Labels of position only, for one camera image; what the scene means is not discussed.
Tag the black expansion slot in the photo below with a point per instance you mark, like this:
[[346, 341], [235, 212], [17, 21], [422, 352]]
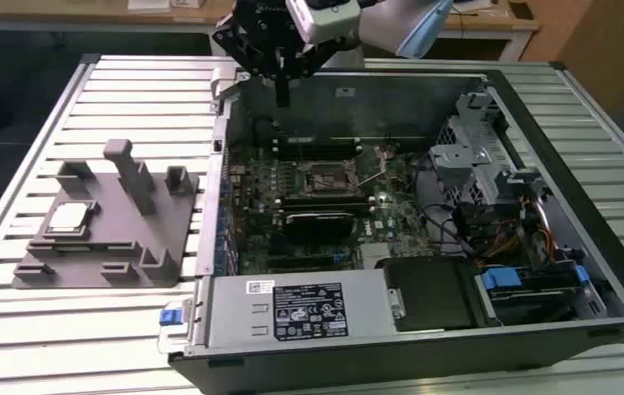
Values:
[[300, 262]]

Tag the black graphics card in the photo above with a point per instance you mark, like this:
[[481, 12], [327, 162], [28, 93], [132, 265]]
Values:
[[316, 226]]

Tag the white case sticker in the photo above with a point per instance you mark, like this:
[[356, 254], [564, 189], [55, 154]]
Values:
[[346, 91]]

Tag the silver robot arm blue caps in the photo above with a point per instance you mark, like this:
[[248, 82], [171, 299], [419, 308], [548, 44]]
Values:
[[383, 24]]

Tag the grey parts rack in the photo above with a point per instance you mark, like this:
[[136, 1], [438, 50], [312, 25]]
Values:
[[119, 230]]

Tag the wooden cabinet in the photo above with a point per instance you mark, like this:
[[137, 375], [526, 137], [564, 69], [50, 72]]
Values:
[[608, 41]]

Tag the blue disk carrier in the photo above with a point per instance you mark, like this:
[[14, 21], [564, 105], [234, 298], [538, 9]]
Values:
[[501, 280]]

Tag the CPU socket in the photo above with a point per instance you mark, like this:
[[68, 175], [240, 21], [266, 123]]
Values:
[[328, 177]]

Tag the silver metal drive cage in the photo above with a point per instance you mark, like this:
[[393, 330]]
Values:
[[454, 164]]

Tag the silver CPU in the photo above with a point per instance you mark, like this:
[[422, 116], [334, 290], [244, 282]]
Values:
[[72, 217]]

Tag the white barcode sticker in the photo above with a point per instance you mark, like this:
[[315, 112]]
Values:
[[258, 286]]

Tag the black RAM slot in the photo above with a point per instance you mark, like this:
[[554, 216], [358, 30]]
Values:
[[324, 210], [322, 141], [322, 146], [324, 202], [324, 206], [322, 156], [324, 198], [322, 151]]

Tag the small white box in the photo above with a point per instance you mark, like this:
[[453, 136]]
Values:
[[187, 3]]

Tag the black PC case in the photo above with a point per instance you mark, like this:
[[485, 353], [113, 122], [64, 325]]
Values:
[[399, 370]]

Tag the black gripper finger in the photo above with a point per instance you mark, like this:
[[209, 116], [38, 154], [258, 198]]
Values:
[[283, 90], [235, 41]]

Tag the silver chipset heatsink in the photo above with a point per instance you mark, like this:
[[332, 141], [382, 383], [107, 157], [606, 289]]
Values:
[[378, 252]]

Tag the blue case latch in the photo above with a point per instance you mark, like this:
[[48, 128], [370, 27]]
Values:
[[167, 317]]

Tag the blue drive bay clip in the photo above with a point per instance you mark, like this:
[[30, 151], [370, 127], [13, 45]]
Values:
[[582, 275]]

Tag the black rating label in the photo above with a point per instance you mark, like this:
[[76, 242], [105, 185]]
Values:
[[311, 312]]

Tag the green motherboard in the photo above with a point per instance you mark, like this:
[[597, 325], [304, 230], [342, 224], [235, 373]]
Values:
[[256, 230]]

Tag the short blue expansion slot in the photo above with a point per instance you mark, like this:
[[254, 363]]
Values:
[[339, 258]]

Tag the grey power supply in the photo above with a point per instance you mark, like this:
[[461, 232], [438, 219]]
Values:
[[235, 312]]

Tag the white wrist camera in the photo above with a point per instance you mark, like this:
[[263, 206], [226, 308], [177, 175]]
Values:
[[328, 20]]

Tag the wooden desk white legs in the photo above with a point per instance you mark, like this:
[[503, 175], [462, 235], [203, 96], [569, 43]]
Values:
[[97, 12]]

